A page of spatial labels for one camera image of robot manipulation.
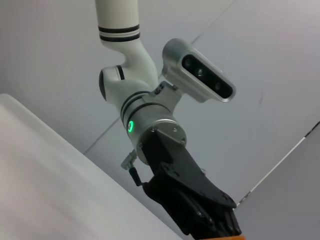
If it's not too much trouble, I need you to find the silver connector with cable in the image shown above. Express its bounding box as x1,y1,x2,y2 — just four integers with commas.
120,152,147,188

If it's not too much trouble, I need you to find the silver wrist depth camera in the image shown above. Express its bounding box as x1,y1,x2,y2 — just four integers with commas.
147,37,237,114

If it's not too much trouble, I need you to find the beige food bag orange trim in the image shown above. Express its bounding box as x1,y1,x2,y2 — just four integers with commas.
191,234,246,240

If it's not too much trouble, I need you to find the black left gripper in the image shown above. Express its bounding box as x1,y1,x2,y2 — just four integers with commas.
139,129,242,237

